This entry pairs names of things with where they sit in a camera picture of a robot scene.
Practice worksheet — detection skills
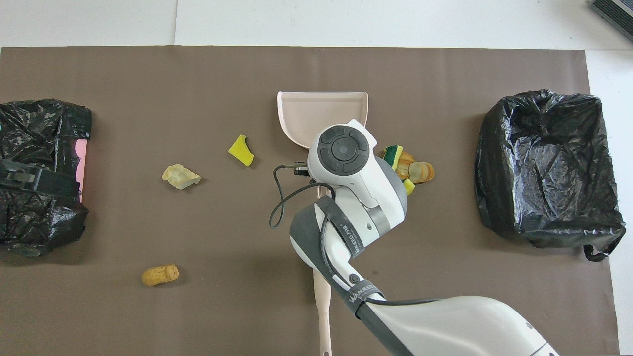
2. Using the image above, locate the beige plastic dustpan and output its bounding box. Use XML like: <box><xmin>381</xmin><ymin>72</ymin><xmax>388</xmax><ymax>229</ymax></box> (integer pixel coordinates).
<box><xmin>277</xmin><ymin>91</ymin><xmax>369</xmax><ymax>198</ymax></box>

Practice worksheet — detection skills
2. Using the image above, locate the yellow sponge with green side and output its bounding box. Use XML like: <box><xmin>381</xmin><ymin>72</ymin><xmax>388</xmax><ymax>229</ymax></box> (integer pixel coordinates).
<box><xmin>228</xmin><ymin>134</ymin><xmax>255</xmax><ymax>167</ymax></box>

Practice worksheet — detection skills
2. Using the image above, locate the rounded orange foam chunk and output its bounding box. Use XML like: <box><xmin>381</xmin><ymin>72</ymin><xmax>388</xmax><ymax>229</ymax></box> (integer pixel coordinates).
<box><xmin>408</xmin><ymin>161</ymin><xmax>436</xmax><ymax>184</ymax></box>

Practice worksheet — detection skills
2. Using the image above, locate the dark grey ribbed panel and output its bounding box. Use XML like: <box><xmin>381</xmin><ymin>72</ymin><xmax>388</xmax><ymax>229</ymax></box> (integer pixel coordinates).
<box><xmin>589</xmin><ymin>0</ymin><xmax>633</xmax><ymax>43</ymax></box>

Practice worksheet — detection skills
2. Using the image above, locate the brown paper table mat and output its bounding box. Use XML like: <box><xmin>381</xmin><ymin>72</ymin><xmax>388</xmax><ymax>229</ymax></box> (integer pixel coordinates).
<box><xmin>0</xmin><ymin>46</ymin><xmax>620</xmax><ymax>356</ymax></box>

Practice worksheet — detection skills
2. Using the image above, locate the large yellow green sponge piece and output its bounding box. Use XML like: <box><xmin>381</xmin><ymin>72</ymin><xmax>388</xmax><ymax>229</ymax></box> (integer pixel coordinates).
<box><xmin>382</xmin><ymin>145</ymin><xmax>404</xmax><ymax>170</ymax></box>

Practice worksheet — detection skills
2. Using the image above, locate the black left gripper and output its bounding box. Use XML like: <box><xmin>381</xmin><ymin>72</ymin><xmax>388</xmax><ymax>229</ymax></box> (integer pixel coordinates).
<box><xmin>0</xmin><ymin>158</ymin><xmax>80</xmax><ymax>196</ymax></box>

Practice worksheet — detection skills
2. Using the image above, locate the left black bag bin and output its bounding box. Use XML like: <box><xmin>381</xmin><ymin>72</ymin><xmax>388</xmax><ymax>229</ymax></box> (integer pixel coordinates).
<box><xmin>0</xmin><ymin>99</ymin><xmax>93</xmax><ymax>257</ymax></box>

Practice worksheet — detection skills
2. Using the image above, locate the tan brown foam chunk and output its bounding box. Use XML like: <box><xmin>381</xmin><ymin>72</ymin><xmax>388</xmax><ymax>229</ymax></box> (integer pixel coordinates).
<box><xmin>142</xmin><ymin>264</ymin><xmax>180</xmax><ymax>287</ymax></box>

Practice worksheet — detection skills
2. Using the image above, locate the right black bag bin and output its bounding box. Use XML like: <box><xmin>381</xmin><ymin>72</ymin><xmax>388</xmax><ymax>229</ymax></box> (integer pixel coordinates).
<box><xmin>475</xmin><ymin>89</ymin><xmax>626</xmax><ymax>262</ymax></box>

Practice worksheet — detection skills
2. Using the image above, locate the black bag bin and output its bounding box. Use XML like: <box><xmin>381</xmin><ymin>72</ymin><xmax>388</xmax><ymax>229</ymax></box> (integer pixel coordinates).
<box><xmin>0</xmin><ymin>99</ymin><xmax>93</xmax><ymax>257</ymax></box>
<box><xmin>475</xmin><ymin>89</ymin><xmax>626</xmax><ymax>262</ymax></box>

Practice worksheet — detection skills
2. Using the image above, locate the pink plastic bin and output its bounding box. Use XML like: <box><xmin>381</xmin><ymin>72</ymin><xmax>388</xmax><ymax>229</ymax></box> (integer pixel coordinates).
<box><xmin>74</xmin><ymin>140</ymin><xmax>88</xmax><ymax>202</ymax></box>

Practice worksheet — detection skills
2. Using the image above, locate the beige brush with black bristles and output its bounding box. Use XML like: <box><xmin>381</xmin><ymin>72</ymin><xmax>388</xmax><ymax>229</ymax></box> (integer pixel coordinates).
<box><xmin>313</xmin><ymin>268</ymin><xmax>332</xmax><ymax>356</ymax></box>

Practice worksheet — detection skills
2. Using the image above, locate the pale crumbly foam chunk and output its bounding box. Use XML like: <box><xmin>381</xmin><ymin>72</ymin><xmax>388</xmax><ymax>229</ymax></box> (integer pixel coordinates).
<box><xmin>162</xmin><ymin>164</ymin><xmax>202</xmax><ymax>190</ymax></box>

